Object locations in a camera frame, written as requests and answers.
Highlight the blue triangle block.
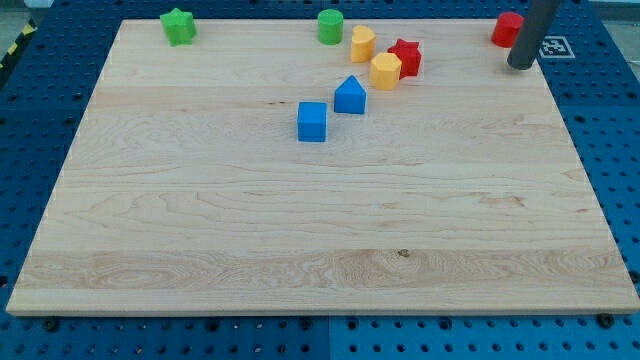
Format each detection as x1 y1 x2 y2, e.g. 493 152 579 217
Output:
334 75 367 115

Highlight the blue cube block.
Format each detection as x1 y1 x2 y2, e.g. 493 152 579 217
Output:
297 102 327 142

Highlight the wooden board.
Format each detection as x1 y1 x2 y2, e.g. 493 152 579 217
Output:
7 20 639 317

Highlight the yellow hexagon block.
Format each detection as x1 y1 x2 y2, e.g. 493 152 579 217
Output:
369 52 402 90

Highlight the yellow heart block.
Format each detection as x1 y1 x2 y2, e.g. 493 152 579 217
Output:
350 25 376 63

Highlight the red star block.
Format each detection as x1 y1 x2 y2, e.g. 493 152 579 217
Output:
387 38 422 79

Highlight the green cylinder block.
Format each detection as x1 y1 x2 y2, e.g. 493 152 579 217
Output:
317 9 344 45

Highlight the green star block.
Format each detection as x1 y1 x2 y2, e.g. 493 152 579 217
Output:
159 8 197 47

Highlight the red cylinder block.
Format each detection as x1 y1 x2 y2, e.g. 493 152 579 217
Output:
491 12 524 48

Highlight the white fiducial marker tag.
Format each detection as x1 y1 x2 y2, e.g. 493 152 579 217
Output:
539 35 575 59

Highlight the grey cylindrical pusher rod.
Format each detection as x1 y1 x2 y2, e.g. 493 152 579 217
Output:
507 0 561 70

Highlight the black bolt front left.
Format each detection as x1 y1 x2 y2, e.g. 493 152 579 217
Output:
43 317 59 332

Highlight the black bolt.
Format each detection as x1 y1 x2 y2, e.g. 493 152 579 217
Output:
596 313 616 329
43 317 59 332

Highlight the black bolt front right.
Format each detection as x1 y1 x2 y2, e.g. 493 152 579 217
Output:
596 313 616 329

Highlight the yellow black hazard tape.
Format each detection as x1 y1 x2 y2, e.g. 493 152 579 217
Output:
1 18 37 72

